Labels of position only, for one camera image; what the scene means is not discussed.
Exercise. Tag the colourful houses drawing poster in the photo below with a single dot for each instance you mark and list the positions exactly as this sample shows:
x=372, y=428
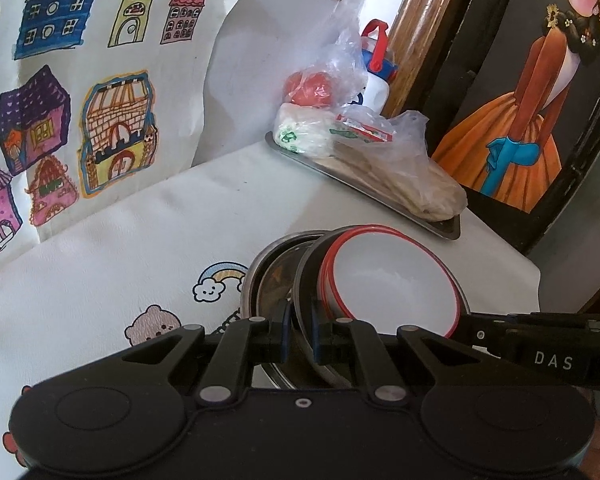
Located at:
x=99, y=99

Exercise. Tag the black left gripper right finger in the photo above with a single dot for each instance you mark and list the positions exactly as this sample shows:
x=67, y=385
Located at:
x=357, y=345

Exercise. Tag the white packaged food block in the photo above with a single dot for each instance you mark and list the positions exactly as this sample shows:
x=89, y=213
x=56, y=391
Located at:
x=304, y=130

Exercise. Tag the shallow steel plate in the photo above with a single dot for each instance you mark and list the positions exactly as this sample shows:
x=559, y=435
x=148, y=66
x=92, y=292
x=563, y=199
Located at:
x=269, y=281

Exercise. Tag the plastic bag of flatbread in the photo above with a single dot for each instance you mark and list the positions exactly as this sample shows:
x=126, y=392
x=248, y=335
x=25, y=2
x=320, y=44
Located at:
x=389, y=156

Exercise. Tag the white bowl red rim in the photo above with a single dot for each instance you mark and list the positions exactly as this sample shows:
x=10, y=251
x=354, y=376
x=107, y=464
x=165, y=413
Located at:
x=386, y=278
x=327, y=296

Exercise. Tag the white mug red handle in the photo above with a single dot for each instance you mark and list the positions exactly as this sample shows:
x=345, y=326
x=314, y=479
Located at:
x=380, y=65

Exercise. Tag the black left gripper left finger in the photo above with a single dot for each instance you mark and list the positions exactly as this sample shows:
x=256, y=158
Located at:
x=234, y=354

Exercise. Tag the red tomato in bag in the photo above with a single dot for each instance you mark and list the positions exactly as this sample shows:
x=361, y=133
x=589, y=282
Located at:
x=314, y=90

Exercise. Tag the painting of orange dress woman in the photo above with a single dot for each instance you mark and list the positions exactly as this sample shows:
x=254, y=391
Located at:
x=514, y=111

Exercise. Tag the large steel bowl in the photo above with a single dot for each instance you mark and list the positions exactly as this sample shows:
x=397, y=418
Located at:
x=305, y=288

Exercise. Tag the white printed cartoon tablecloth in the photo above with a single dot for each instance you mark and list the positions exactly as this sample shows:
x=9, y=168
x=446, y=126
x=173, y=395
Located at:
x=70, y=300

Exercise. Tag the brown wooden post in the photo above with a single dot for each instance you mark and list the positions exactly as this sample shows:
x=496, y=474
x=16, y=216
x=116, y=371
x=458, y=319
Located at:
x=415, y=36

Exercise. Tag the steel rectangular tray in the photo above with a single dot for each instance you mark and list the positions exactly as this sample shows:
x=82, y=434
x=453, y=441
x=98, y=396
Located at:
x=447, y=229

